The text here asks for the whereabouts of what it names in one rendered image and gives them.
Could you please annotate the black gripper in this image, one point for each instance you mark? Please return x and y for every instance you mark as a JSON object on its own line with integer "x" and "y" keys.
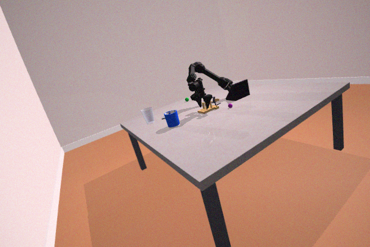
{"x": 206, "y": 98}

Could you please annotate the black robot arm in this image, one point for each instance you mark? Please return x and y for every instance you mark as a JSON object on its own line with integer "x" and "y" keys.
{"x": 194, "y": 84}

